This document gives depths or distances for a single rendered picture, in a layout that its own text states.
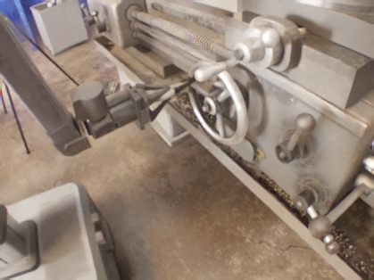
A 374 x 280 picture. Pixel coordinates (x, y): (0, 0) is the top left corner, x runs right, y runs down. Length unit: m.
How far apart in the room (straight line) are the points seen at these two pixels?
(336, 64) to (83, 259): 0.87
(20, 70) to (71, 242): 0.67
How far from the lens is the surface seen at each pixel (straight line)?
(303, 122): 0.42
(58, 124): 0.53
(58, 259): 0.98
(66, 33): 3.25
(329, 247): 0.57
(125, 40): 1.35
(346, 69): 0.43
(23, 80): 0.47
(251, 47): 0.42
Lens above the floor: 1.05
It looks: 43 degrees down
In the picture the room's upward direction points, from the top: 7 degrees counter-clockwise
